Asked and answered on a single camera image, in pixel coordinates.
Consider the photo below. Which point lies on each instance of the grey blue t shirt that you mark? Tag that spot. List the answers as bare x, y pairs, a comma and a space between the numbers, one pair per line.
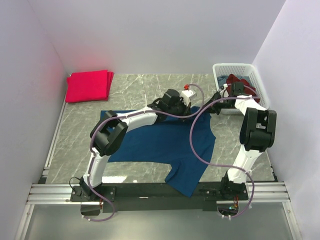
223, 79

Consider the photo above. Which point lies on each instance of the white plastic laundry basket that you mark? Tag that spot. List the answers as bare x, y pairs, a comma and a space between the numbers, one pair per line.
242, 69

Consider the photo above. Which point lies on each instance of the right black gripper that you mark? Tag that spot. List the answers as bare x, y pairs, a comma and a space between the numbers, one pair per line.
214, 108

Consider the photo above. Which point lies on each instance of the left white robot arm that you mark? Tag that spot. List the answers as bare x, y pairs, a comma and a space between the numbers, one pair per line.
109, 133

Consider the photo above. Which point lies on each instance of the blue polo t shirt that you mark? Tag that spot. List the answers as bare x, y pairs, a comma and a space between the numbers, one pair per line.
166, 152

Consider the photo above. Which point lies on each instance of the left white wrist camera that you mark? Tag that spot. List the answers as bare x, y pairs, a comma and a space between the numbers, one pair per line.
188, 95

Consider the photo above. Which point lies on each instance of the folded red t shirt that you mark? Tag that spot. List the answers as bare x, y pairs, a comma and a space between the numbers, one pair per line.
88, 86

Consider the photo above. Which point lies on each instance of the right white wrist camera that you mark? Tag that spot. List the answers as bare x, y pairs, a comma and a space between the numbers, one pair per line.
224, 90

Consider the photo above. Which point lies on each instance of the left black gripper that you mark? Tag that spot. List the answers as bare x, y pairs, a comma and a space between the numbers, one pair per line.
186, 109

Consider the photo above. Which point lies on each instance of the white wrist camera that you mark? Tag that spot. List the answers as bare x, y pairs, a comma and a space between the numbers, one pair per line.
224, 90
188, 95

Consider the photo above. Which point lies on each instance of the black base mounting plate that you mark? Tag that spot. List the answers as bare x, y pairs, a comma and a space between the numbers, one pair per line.
161, 196

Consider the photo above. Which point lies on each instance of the dark red t shirt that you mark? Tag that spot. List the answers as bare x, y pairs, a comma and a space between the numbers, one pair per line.
237, 80

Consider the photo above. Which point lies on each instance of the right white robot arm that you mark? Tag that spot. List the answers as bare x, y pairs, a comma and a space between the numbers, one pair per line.
257, 134

